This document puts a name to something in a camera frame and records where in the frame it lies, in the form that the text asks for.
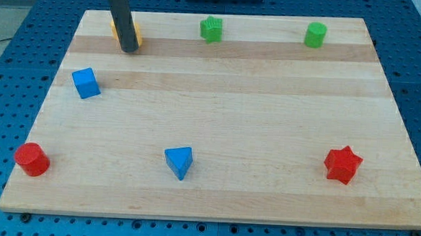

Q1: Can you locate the green star block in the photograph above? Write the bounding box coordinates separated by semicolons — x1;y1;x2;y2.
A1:
200;16;223;43

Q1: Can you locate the red star block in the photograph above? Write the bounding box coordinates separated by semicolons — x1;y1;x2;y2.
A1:
324;146;363;185

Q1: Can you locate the blue triangle block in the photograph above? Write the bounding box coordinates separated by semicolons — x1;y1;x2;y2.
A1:
164;147;193;181

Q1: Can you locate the wooden board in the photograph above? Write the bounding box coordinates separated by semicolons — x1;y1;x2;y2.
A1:
0;10;421;230

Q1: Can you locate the yellow block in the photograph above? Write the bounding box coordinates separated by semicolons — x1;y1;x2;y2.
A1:
110;20;143;46

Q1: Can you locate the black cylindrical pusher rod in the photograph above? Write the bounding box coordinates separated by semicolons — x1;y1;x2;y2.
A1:
107;0;139;53

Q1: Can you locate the blue cube block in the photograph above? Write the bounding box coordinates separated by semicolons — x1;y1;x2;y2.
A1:
72;68;101;99

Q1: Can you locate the green cylinder block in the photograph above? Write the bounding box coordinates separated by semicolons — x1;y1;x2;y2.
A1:
304;22;327;48

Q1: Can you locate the red cylinder block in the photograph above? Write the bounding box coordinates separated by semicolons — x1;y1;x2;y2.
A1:
14;142;50;177

